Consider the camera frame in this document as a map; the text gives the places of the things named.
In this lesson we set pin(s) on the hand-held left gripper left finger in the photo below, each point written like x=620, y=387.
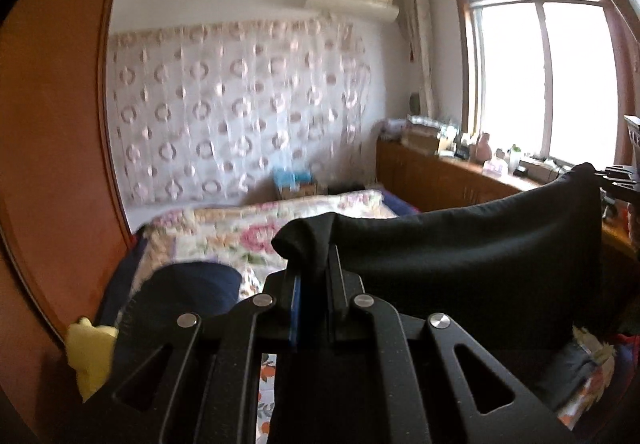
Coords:
x=294, y=319

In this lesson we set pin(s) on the navy folded garment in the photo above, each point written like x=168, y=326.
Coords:
x=190, y=284

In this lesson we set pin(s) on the wooden wardrobe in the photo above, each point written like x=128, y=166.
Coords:
x=60, y=124

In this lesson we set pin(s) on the white bottle with green cap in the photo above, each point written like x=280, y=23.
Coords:
x=515, y=157

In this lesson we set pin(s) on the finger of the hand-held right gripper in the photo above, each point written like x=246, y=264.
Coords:
x=620, y=173

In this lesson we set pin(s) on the navy blanket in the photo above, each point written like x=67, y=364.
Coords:
x=115, y=284

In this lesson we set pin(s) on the black t-shirt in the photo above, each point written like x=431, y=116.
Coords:
x=475, y=264

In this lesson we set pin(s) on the floral quilt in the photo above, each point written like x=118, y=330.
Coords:
x=225, y=234

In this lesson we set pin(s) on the patterned magazines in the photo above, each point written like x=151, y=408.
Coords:
x=432, y=122

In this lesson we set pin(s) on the grey plastic basket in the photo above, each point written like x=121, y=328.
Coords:
x=633, y=137

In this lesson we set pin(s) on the dark round wall ornament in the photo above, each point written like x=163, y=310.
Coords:
x=415, y=102

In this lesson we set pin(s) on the small cardboard box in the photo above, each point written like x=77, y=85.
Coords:
x=425, y=140

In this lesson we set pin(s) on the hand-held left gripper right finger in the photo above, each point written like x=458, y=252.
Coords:
x=337, y=314

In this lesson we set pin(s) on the window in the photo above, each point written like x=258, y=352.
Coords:
x=510, y=74

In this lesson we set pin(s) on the long wooden cabinet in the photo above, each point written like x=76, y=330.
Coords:
x=425, y=179

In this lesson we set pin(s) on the stack of papers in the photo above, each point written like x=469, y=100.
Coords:
x=392, y=129

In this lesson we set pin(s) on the small black box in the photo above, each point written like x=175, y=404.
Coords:
x=522, y=171

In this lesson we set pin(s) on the yellow cloth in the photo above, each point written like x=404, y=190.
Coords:
x=92, y=359

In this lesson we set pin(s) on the circle-patterned sheer curtain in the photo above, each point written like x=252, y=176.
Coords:
x=225, y=114

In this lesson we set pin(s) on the tied floral window curtain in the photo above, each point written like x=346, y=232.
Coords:
x=420, y=49

